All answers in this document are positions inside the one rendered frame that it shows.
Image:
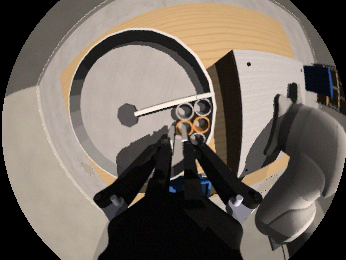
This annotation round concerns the blue plastic crate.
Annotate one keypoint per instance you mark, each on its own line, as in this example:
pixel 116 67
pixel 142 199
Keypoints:
pixel 179 183

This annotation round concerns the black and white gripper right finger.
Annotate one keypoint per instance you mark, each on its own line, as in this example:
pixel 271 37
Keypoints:
pixel 240 199

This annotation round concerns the grey metal bushing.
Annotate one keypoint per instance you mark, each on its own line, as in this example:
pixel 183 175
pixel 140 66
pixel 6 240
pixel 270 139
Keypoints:
pixel 200 139
pixel 207 109
pixel 185 117

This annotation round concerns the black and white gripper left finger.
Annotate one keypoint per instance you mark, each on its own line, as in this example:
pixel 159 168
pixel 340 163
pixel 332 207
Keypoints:
pixel 130 182

